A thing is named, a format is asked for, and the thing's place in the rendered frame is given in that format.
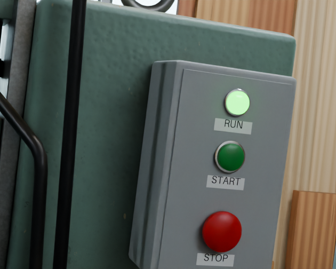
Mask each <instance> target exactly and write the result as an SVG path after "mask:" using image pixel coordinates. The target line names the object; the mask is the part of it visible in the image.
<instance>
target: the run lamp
mask: <svg viewBox="0 0 336 269"><path fill-rule="evenodd" d="M249 106H250V99H249V96H248V94H247V93H246V92H245V91H243V90H241V89H233V90H231V91H229V92H228V93H227V95H226V96H225V99H224V107H225V110H226V111H227V113H228V114H230V115H232V116H242V115H244V114H245V113H246V112H247V110H248V109H249Z"/></svg>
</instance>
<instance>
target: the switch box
mask: <svg viewBox="0 0 336 269"><path fill-rule="evenodd" d="M296 87H297V80H296V79H295V78H294V77H290V76H283V75H276V74H270V73H262V72H255V71H251V70H244V69H237V68H230V67H222V66H216V65H209V64H202V63H197V62H190V61H183V60H167V61H155V62H154V63H153V65H152V70H151V79H150V87H149V95H148V103H147V112H146V120H145V129H144V134H143V142H142V150H141V159H140V167H139V175H138V184H137V192H136V197H135V205H134V214H133V222H132V231H131V239H130V247H129V258H130V259H131V260H132V261H133V262H134V263H135V264H136V266H137V267H138V268H139V269H271V266H272V261H273V253H274V245H275V238H276V230H277V223H278V215H279V208H280V203H281V195H282V188H283V180H284V172H285V165H286V157H287V149H288V145H289V137H290V130H291V122H292V114H293V106H294V99H295V91H296ZM233 89H241V90H243V91H245V92H246V93H247V94H248V96H249V99H250V106H249V109H248V110H247V112H246V113H245V114H244V115H242V116H232V115H230V114H228V113H227V111H226V110H225V107H224V99H225V96H226V95H227V93H228V92H229V91H231V90H233ZM215 118H221V119H227V120H235V121H244V122H252V130H251V134H243V133H234V132H225V131H216V130H214V124H215ZM228 140H232V141H236V142H238V143H239V144H240V145H241V146H242V147H243V149H244V152H245V161H244V164H243V165H242V167H241V168H240V169H239V170H238V171H236V172H233V173H226V172H223V171H221V170H220V169H219V168H218V167H217V166H216V164H215V161H214V153H215V150H216V149H217V147H218V146H219V145H220V144H221V143H222V142H224V141H228ZM208 175H212V176H223V177H235V178H245V182H244V189H243V190H236V189H223V188H210V187H206V184H207V176H208ZM218 211H227V212H230V213H232V214H233V215H235V216H236V217H237V218H238V219H239V221H240V223H241V226H242V235H241V238H240V240H239V242H238V244H237V245H236V246H235V247H234V248H232V250H229V251H227V252H216V251H214V250H212V249H210V248H209V247H208V246H207V245H206V244H205V242H204V240H203V235H202V230H203V226H204V223H205V221H206V220H207V219H208V218H209V217H210V215H212V214H213V213H215V212H218ZM197 253H203V254H224V255H235V257H234V264H233V267H232V266H207V265H196V261H197Z"/></svg>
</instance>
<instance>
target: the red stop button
mask: <svg viewBox="0 0 336 269"><path fill-rule="evenodd" d="M202 235H203V240H204V242H205V244H206V245H207V246H208V247H209V248H210V249H212V250H214V251H216V252H227V251H229V250H232V248H234V247H235V246H236V245H237V244H238V242H239V240H240V238H241V235H242V226H241V223H240V221H239V219H238V218H237V217H236V216H235V215H233V214H232V213H230V212H227V211H218V212H215V213H213V214H212V215H210V217H209V218H208V219H207V220H206V221H205V223H204V226H203V230H202Z"/></svg>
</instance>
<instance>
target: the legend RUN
mask: <svg viewBox="0 0 336 269"><path fill-rule="evenodd" d="M214 130H216V131H225V132H234V133H243V134H249V135H250V134H251V130H252V122H244V121H235V120H227V119H221V118H215V124H214Z"/></svg>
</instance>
